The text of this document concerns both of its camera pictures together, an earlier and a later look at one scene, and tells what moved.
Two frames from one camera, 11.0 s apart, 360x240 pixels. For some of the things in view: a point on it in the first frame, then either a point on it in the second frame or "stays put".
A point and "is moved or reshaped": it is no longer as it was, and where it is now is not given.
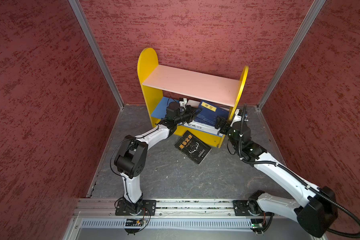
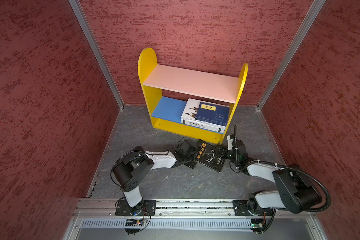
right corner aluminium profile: x=316 y=9 stays put
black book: x=192 y=147 is moved or reshaped
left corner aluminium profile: x=78 y=9 stays put
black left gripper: x=190 y=109 to x=189 y=163
